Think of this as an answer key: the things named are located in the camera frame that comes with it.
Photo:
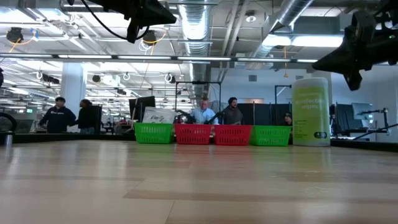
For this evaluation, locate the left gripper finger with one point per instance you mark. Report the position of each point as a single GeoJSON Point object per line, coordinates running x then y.
{"type": "Point", "coordinates": [133, 32]}

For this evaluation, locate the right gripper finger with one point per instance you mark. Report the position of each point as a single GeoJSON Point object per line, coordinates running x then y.
{"type": "Point", "coordinates": [335, 62]}
{"type": "Point", "coordinates": [354, 81]}

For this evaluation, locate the cotton swabs bag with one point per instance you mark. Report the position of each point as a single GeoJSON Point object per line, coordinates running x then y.
{"type": "Point", "coordinates": [158, 115]}

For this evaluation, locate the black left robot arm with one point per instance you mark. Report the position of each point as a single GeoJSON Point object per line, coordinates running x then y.
{"type": "Point", "coordinates": [109, 3]}

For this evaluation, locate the grey desk monitor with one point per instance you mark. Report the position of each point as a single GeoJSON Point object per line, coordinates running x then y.
{"type": "Point", "coordinates": [360, 110]}

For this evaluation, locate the bright ceiling light panel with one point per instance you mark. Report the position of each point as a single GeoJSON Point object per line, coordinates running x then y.
{"type": "Point", "coordinates": [311, 40]}

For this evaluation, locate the long horizontal light bar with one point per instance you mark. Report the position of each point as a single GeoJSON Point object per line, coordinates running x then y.
{"type": "Point", "coordinates": [84, 56]}

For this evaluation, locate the green disinfecting wipes canister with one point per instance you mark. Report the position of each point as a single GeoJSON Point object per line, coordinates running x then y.
{"type": "Point", "coordinates": [311, 115]}

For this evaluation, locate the person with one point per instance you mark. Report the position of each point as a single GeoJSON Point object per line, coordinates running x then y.
{"type": "Point", "coordinates": [58, 118]}
{"type": "Point", "coordinates": [85, 117]}
{"type": "Point", "coordinates": [232, 114]}
{"type": "Point", "coordinates": [288, 119]}
{"type": "Point", "coordinates": [202, 115]}

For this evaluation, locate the black background monitor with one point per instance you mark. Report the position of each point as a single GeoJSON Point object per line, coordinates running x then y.
{"type": "Point", "coordinates": [140, 107]}

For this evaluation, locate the white building column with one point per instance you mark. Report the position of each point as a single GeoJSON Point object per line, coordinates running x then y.
{"type": "Point", "coordinates": [72, 84]}

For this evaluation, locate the black partition panels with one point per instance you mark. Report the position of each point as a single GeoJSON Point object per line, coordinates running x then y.
{"type": "Point", "coordinates": [264, 113]}

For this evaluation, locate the black cabinet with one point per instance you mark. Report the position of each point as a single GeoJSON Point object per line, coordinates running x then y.
{"type": "Point", "coordinates": [98, 118]}

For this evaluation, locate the green plastic basket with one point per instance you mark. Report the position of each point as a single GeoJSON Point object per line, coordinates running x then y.
{"type": "Point", "coordinates": [270, 136]}
{"type": "Point", "coordinates": [154, 133]}

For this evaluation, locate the red plastic basket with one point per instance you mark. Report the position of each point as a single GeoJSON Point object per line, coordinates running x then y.
{"type": "Point", "coordinates": [192, 134]}
{"type": "Point", "coordinates": [232, 135]}

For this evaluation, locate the silver ventilation duct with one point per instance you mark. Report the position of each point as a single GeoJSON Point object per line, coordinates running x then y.
{"type": "Point", "coordinates": [292, 12]}
{"type": "Point", "coordinates": [197, 18]}

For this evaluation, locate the black metal stand frame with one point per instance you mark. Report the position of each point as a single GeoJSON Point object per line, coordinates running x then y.
{"type": "Point", "coordinates": [199, 82]}

